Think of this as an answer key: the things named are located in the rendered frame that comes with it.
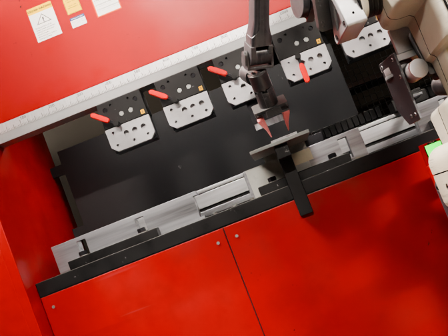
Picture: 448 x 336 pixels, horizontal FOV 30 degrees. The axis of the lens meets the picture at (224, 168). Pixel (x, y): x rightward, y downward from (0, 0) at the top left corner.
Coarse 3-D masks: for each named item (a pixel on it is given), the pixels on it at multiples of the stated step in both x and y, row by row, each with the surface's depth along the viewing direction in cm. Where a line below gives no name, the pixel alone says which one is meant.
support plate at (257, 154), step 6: (300, 132) 238; (306, 132) 238; (288, 138) 239; (294, 138) 239; (300, 138) 247; (306, 138) 255; (270, 144) 239; (276, 144) 239; (288, 144) 252; (294, 144) 260; (258, 150) 239; (264, 150) 240; (270, 150) 248; (252, 156) 245; (258, 156) 253; (264, 156) 262
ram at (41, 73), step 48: (0, 0) 273; (48, 0) 271; (144, 0) 269; (192, 0) 267; (240, 0) 266; (288, 0) 265; (0, 48) 272; (48, 48) 270; (96, 48) 269; (144, 48) 268; (0, 96) 271; (48, 96) 270; (96, 96) 268; (0, 144) 270
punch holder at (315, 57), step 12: (300, 24) 264; (312, 24) 264; (276, 36) 264; (288, 36) 264; (300, 36) 264; (312, 36) 263; (276, 48) 264; (288, 48) 264; (300, 48) 264; (312, 48) 263; (324, 48) 263; (288, 60) 263; (312, 60) 264; (324, 60) 262; (288, 72) 263; (300, 72) 263; (312, 72) 263; (324, 72) 267
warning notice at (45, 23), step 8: (32, 8) 272; (40, 8) 271; (48, 8) 271; (32, 16) 271; (40, 16) 271; (48, 16) 271; (32, 24) 271; (40, 24) 271; (48, 24) 271; (56, 24) 271; (40, 32) 271; (48, 32) 271; (56, 32) 270; (40, 40) 271
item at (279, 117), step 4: (252, 100) 267; (256, 100) 267; (248, 104) 267; (252, 104) 267; (256, 104) 267; (248, 108) 267; (252, 112) 267; (252, 116) 267; (264, 116) 267; (272, 116) 266; (276, 116) 267; (280, 116) 267; (256, 120) 267; (268, 120) 267; (272, 120) 267; (276, 120) 267; (280, 120) 267; (256, 124) 268; (268, 124) 267; (272, 124) 267; (256, 128) 267; (260, 128) 267
